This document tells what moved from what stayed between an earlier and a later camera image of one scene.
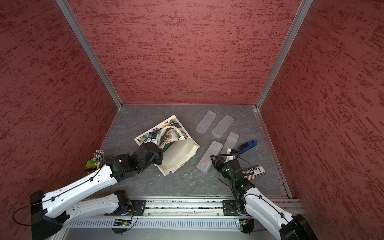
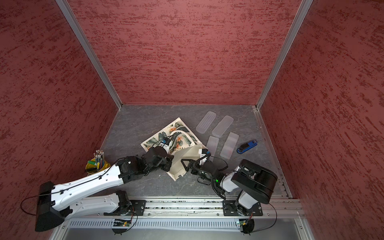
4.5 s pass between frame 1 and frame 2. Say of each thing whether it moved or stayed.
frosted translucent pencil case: stayed
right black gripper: moved
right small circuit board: stayed
